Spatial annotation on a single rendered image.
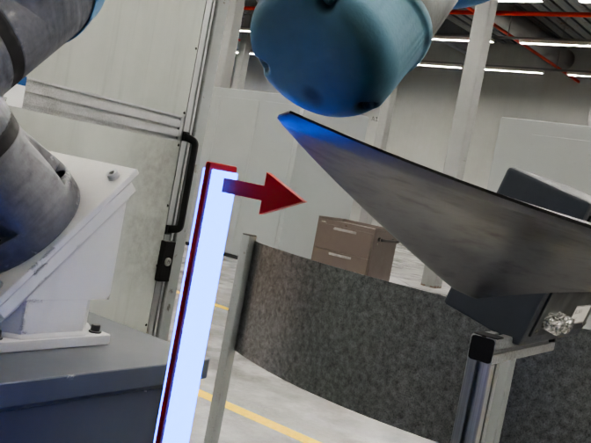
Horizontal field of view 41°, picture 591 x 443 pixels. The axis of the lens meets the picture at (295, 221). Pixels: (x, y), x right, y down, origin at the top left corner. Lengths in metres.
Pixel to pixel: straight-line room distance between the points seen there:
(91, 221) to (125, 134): 1.62
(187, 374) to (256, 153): 9.98
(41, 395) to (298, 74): 0.39
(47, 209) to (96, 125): 1.56
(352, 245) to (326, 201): 3.57
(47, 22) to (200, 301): 0.36
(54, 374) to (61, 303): 0.09
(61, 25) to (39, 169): 0.13
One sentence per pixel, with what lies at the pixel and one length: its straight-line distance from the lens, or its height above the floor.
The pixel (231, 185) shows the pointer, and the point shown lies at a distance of 0.46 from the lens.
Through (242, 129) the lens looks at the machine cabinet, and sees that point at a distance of 10.66.
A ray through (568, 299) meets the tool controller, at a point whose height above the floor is 1.11.
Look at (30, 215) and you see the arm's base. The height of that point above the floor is 1.12.
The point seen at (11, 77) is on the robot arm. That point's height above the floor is 1.23.
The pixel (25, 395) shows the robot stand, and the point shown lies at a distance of 0.66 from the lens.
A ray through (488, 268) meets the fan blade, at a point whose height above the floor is 1.16.
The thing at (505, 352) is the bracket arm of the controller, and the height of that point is 1.04.
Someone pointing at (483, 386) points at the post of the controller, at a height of 1.00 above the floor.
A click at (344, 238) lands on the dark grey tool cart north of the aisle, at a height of 0.74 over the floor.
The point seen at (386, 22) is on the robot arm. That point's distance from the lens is 0.35.
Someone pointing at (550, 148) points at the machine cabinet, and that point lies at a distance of 6.85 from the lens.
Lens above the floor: 1.19
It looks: 3 degrees down
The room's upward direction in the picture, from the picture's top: 11 degrees clockwise
